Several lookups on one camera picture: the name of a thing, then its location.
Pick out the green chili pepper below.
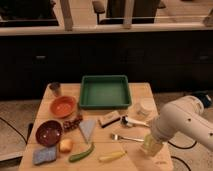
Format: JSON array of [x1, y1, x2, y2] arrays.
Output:
[[68, 143, 95, 163]]

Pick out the small yellow apple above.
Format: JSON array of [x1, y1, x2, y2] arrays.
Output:
[[59, 139, 73, 153]]

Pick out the small dark metal cup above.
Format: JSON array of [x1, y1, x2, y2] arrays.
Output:
[[49, 82, 61, 97]]

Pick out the yellow banana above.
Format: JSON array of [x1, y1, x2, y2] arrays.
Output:
[[98, 151, 126, 162]]

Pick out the white-handled kitchen tool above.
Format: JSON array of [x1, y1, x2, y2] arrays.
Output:
[[121, 116, 149, 127]]

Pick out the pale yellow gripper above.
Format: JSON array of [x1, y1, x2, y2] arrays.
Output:
[[142, 134, 163, 156]]

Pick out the brown grape bunch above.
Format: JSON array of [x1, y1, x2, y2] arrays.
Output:
[[63, 115, 83, 132]]

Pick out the blue floor device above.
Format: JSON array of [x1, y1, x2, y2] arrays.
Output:
[[196, 93, 212, 108]]

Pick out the grey triangular cloth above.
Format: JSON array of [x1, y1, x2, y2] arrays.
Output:
[[79, 119, 96, 143]]

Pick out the black cable floor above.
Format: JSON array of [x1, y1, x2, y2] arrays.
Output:
[[0, 116, 28, 145], [167, 140, 198, 150]]

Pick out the black cable left floor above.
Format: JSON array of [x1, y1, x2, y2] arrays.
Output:
[[0, 116, 28, 145]]

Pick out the silver fork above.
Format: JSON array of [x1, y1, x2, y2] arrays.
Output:
[[110, 133, 144, 142]]

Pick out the dark maroon bowl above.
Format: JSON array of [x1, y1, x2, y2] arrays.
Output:
[[35, 120, 62, 147]]

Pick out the orange bowl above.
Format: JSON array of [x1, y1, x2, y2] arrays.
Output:
[[50, 96, 77, 118]]

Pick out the black-edged scrub brush block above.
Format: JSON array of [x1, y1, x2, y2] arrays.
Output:
[[98, 111, 120, 128]]

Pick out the blue sponge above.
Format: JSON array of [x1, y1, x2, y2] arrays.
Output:
[[33, 146, 57, 165]]

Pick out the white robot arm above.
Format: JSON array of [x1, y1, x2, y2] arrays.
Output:
[[142, 95, 213, 157]]

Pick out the green plastic tray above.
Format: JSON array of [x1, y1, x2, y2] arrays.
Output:
[[79, 75, 132, 110]]

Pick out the black cable right floor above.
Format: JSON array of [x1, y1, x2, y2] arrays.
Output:
[[167, 140, 198, 150]]

